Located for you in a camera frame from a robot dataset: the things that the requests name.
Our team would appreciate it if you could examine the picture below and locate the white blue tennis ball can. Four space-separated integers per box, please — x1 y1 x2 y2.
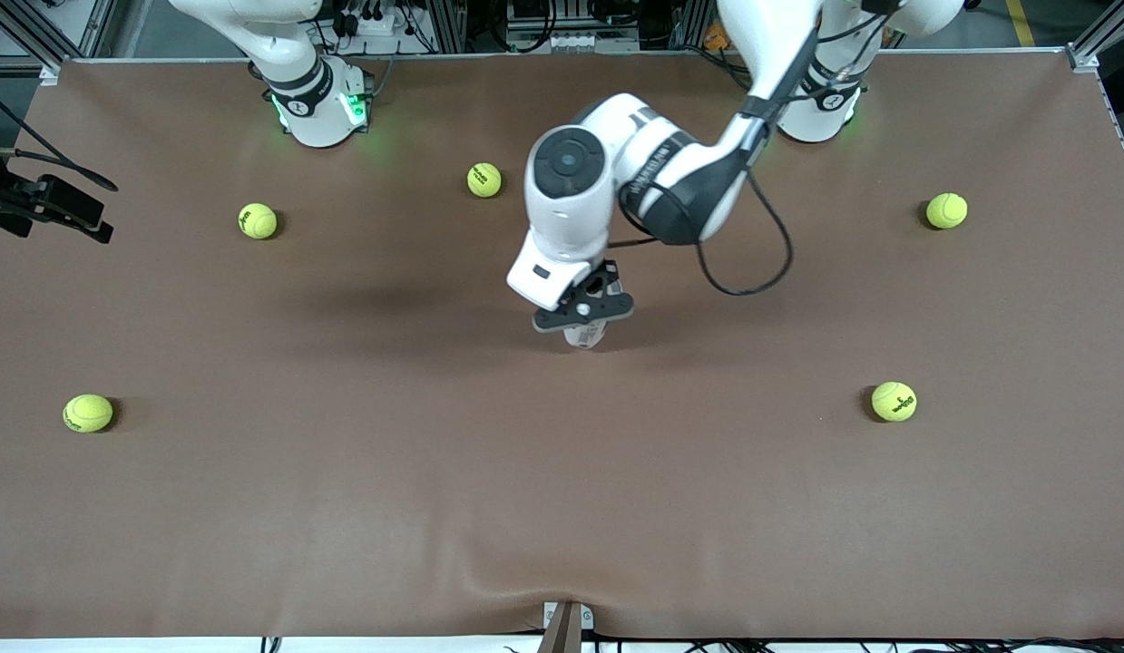
564 316 610 351

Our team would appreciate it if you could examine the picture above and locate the brown table mat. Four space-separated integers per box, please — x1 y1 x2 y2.
0 53 1124 640

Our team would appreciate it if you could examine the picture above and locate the metal table clamp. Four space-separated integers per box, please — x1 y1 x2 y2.
543 601 594 653

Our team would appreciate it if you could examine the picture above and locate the white power strip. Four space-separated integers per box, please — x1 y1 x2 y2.
330 7 401 39

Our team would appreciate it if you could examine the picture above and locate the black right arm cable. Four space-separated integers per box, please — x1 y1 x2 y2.
0 86 120 193

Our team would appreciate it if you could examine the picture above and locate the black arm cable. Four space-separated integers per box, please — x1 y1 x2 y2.
607 18 880 297
0 86 120 193

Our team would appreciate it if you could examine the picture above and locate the aluminium frame post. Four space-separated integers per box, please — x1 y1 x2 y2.
1070 0 1124 73
0 0 118 87

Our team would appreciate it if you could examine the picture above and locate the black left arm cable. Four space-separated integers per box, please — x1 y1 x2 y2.
607 18 880 297

